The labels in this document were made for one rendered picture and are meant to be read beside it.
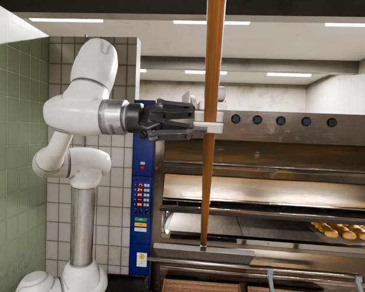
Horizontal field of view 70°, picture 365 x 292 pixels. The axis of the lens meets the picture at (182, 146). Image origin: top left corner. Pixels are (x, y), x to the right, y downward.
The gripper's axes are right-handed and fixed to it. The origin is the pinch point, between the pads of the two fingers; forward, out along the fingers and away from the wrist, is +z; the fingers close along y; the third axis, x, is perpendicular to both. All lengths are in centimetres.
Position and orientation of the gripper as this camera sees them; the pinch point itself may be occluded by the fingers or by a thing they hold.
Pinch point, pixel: (208, 121)
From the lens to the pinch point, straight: 63.8
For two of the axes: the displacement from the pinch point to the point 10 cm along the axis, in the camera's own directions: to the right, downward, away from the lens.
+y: -1.1, 7.8, -6.1
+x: -0.4, -6.2, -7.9
